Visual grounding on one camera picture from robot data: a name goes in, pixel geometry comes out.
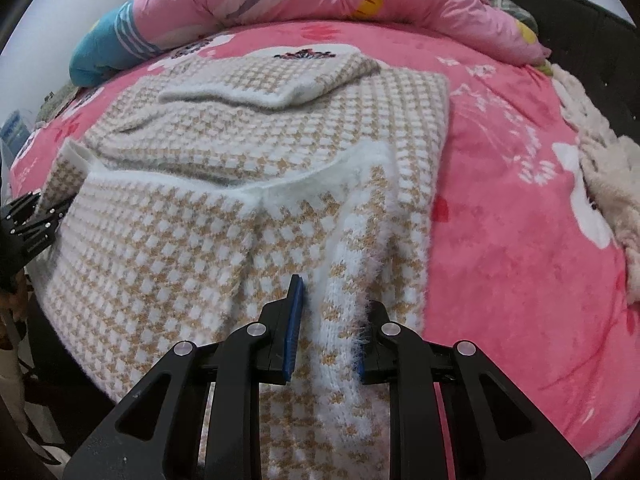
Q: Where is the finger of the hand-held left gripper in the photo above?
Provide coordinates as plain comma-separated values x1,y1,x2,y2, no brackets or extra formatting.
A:
0,192,42,233
15,200,76,261

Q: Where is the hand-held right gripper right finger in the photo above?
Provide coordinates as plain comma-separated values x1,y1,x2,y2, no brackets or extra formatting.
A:
356,300,593,480

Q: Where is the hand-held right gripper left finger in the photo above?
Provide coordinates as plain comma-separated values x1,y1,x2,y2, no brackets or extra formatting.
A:
62,274,306,480

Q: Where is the beige houndstooth knit cardigan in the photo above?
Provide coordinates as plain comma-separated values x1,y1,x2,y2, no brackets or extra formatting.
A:
39,50,451,480

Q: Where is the blue water bottle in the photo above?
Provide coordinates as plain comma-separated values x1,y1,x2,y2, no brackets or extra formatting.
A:
0,109,27,147

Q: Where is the grey patterned cloth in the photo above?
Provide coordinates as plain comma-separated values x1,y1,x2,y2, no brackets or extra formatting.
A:
34,84,81,121

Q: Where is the pink floral blanket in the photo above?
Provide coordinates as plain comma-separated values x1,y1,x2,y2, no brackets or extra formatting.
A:
10,17,640,461

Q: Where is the grey plaid cloth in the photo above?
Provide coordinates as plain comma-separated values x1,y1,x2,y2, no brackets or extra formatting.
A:
487,0,540,43

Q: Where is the black bed headboard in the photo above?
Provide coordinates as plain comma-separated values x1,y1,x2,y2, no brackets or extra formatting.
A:
510,0,640,141

